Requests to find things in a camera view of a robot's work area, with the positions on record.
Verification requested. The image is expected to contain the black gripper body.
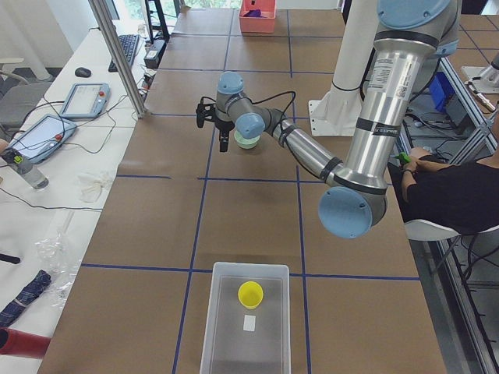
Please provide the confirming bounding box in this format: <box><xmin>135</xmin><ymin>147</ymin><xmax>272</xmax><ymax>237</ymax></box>
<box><xmin>196</xmin><ymin>97</ymin><xmax>234</xmax><ymax>143</ymax></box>

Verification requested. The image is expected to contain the light green bowl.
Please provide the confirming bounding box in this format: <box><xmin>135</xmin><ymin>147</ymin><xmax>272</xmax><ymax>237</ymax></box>
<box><xmin>234</xmin><ymin>131</ymin><xmax>260</xmax><ymax>150</ymax></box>

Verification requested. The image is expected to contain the purple cloth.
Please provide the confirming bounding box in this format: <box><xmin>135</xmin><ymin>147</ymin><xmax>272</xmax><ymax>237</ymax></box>
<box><xmin>242</xmin><ymin>9</ymin><xmax>272</xmax><ymax>18</ymax></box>

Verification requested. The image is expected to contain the yellow plastic cup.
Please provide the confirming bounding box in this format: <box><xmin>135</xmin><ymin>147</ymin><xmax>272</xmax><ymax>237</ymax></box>
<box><xmin>238</xmin><ymin>280</ymin><xmax>264</xmax><ymax>310</ymax></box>

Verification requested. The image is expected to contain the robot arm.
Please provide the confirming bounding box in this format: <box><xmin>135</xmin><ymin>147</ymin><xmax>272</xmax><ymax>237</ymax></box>
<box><xmin>196</xmin><ymin>1</ymin><xmax>462</xmax><ymax>238</ymax></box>

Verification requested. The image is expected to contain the black box on bench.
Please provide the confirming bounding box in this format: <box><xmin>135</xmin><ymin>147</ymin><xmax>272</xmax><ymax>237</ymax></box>
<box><xmin>143</xmin><ymin>40</ymin><xmax>167</xmax><ymax>69</ymax></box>

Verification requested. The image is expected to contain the clear plastic storage box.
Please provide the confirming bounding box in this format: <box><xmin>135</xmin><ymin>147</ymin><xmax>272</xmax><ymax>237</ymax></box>
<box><xmin>200</xmin><ymin>262</ymin><xmax>291</xmax><ymax>373</ymax></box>

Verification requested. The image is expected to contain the black keyboard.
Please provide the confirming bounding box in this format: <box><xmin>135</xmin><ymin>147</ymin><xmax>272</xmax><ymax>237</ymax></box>
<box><xmin>118</xmin><ymin>34</ymin><xmax>140</xmax><ymax>67</ymax></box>

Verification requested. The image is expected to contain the pink plastic bin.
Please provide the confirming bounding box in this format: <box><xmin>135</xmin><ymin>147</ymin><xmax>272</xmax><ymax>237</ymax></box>
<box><xmin>239</xmin><ymin>0</ymin><xmax>277</xmax><ymax>34</ymax></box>

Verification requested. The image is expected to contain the upper teach pendant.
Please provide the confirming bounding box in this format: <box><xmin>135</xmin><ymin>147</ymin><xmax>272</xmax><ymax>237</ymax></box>
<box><xmin>60</xmin><ymin>83</ymin><xmax>110</xmax><ymax>121</ymax></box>

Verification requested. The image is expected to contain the teach pendant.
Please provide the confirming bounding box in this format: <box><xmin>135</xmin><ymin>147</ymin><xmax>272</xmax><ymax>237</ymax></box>
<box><xmin>60</xmin><ymin>83</ymin><xmax>110</xmax><ymax>121</ymax></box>
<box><xmin>9</xmin><ymin>115</ymin><xmax>77</xmax><ymax>164</ymax></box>

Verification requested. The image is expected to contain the black computer mouse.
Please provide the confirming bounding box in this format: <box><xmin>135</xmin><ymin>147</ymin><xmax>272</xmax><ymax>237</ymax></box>
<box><xmin>74</xmin><ymin>67</ymin><xmax>92</xmax><ymax>78</ymax></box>

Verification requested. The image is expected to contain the crumpled white tissue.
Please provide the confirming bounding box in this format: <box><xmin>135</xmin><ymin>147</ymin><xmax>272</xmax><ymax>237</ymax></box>
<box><xmin>77</xmin><ymin>171</ymin><xmax>114</xmax><ymax>203</ymax></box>

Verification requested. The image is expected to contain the lower teach pendant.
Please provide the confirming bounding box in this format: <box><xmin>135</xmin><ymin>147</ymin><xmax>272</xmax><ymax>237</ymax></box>
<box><xmin>9</xmin><ymin>115</ymin><xmax>77</xmax><ymax>164</ymax></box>

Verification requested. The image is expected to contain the clear water bottle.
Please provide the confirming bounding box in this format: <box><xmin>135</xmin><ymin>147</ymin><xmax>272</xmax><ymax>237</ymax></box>
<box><xmin>1</xmin><ymin>147</ymin><xmax>49</xmax><ymax>189</ymax></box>

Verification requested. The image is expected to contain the crumpled clear plastic wrap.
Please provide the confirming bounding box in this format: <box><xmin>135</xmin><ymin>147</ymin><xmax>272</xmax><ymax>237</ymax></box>
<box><xmin>35</xmin><ymin>233</ymin><xmax>81</xmax><ymax>309</ymax></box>

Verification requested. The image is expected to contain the folded dark blue umbrella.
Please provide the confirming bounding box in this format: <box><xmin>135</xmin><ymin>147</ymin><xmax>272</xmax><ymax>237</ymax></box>
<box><xmin>1</xmin><ymin>270</ymin><xmax>51</xmax><ymax>327</ymax></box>

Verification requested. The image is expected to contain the seated person in black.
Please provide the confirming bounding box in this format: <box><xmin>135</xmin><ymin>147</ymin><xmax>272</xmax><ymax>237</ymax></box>
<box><xmin>388</xmin><ymin>147</ymin><xmax>498</xmax><ymax>235</ymax></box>

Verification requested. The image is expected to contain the red object at edge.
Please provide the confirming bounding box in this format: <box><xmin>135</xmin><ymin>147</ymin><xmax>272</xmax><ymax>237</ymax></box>
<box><xmin>1</xmin><ymin>327</ymin><xmax>51</xmax><ymax>359</ymax></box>

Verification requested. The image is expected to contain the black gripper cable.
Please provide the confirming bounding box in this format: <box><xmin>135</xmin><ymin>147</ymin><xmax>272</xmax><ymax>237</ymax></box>
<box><xmin>249</xmin><ymin>90</ymin><xmax>297</xmax><ymax>136</ymax></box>

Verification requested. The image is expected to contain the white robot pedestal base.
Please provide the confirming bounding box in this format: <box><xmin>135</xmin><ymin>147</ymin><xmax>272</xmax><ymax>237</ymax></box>
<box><xmin>309</xmin><ymin>0</ymin><xmax>379</xmax><ymax>136</ymax></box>

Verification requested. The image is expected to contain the aluminium frame post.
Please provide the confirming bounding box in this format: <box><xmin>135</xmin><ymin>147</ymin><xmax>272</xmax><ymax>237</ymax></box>
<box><xmin>88</xmin><ymin>0</ymin><xmax>147</xmax><ymax>118</ymax></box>

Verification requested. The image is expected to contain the green handled tool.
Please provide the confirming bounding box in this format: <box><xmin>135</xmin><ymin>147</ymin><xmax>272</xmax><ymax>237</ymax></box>
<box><xmin>395</xmin><ymin>153</ymin><xmax>411</xmax><ymax>165</ymax></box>

